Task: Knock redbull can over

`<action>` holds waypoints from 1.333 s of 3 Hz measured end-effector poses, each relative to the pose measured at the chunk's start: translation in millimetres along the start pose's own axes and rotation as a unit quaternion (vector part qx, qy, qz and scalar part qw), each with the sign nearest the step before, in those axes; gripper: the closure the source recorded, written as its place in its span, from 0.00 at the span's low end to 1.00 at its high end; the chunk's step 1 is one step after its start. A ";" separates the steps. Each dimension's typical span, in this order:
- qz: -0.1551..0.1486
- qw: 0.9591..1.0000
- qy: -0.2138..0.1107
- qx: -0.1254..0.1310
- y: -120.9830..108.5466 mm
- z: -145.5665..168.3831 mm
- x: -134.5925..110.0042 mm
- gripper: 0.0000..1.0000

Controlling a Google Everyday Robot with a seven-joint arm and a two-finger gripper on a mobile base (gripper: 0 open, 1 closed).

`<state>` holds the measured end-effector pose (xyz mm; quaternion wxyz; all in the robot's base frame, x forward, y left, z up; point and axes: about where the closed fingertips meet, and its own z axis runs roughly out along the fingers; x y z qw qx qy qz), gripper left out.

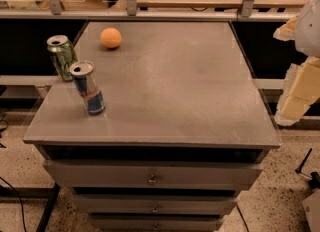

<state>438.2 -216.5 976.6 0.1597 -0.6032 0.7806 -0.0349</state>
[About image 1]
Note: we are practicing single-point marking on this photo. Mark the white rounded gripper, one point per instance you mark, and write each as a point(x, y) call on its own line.
point(309, 31)

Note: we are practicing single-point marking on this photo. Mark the blue silver redbull can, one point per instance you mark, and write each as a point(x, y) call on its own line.
point(83, 75)

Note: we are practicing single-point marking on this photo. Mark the green soda can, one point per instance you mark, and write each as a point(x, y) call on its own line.
point(62, 54)

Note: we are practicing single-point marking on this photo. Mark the grey metal drawer cabinet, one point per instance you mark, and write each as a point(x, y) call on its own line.
point(183, 132)

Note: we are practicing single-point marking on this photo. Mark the orange ball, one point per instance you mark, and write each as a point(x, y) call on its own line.
point(111, 38)

